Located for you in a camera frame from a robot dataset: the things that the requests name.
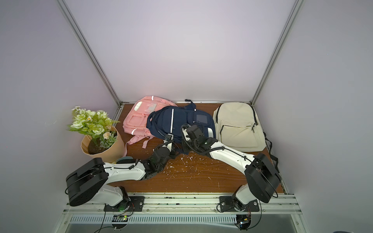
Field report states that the cream canvas backpack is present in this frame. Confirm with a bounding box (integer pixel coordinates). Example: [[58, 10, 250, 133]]
[[212, 101, 279, 172]]

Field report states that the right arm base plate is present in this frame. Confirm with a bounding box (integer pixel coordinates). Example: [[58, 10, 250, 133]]
[[218, 196, 260, 213]]

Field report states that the pink backpack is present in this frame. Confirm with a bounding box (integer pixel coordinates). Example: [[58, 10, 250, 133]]
[[123, 96, 177, 156]]

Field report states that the navy blue backpack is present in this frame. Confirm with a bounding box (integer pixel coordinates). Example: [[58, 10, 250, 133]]
[[146, 102, 222, 154]]

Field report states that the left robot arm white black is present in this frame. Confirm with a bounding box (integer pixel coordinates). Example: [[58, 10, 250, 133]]
[[65, 146, 179, 207]]

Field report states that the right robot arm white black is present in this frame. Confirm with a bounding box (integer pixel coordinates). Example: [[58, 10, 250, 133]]
[[181, 124, 281, 205]]

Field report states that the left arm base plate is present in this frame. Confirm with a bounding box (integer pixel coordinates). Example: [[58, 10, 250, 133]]
[[104, 196, 145, 212]]

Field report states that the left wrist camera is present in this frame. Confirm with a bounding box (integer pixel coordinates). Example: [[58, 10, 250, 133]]
[[163, 134, 173, 151]]

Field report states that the brown paper flower pot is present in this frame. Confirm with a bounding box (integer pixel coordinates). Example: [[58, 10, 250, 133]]
[[81, 126, 125, 163]]

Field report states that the artificial green flower bouquet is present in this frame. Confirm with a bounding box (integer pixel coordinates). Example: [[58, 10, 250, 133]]
[[68, 106, 118, 150]]

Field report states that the teal bowl with handle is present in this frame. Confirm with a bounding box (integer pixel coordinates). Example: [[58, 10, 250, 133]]
[[115, 156, 136, 164]]

